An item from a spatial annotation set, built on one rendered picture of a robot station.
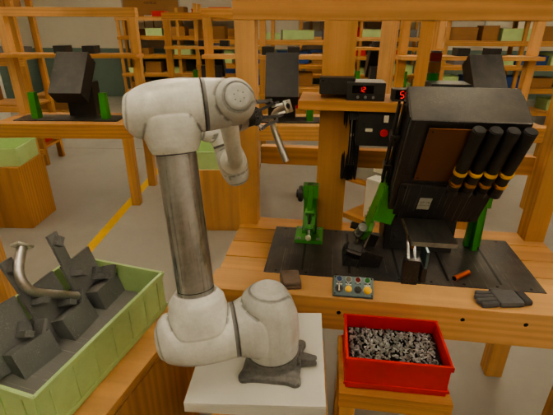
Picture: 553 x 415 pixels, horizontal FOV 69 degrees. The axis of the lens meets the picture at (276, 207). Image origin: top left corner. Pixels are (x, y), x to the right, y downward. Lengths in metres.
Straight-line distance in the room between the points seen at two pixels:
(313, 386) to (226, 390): 0.25
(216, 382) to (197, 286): 0.32
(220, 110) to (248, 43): 0.94
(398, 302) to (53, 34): 12.20
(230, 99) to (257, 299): 0.52
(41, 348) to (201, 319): 0.62
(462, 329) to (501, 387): 1.09
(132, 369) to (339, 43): 1.49
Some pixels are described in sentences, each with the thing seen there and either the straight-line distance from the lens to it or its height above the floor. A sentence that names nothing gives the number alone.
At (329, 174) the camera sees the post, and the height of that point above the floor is 1.17.
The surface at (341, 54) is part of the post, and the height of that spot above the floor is 1.72.
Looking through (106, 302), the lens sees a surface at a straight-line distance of 1.71.
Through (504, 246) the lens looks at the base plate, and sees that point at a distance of 2.16.
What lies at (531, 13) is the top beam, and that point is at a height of 1.88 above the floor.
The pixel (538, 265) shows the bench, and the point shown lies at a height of 0.88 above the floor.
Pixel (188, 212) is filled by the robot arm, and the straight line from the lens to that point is 1.04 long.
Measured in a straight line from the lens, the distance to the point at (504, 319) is 1.73.
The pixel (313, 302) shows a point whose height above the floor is 0.87.
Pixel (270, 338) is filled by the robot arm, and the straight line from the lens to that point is 1.15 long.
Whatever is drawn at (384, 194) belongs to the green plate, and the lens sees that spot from 1.63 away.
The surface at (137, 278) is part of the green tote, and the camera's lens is 1.72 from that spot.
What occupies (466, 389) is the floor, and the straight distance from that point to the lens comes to 2.67.
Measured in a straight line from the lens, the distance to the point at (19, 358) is 1.52.
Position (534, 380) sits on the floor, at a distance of 2.90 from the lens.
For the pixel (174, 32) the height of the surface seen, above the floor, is 1.65.
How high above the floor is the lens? 1.83
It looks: 24 degrees down
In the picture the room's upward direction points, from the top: straight up
